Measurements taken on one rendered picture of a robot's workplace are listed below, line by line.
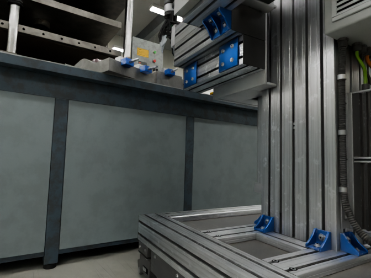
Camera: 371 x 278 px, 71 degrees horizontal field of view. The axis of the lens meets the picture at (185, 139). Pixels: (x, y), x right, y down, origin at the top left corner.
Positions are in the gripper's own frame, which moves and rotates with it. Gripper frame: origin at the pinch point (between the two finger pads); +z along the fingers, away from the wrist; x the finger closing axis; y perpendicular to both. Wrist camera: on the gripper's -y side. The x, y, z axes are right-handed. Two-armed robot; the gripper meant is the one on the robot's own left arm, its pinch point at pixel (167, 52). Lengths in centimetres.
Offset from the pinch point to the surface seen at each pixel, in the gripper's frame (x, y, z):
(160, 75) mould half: -4.9, 2.0, 14.2
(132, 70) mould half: -23.2, 9.6, 17.4
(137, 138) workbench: -17, 4, 47
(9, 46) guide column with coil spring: -72, -75, -10
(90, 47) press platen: -22, -79, -25
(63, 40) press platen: -41, -79, -25
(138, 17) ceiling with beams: 200, -533, -329
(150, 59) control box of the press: 30, -85, -30
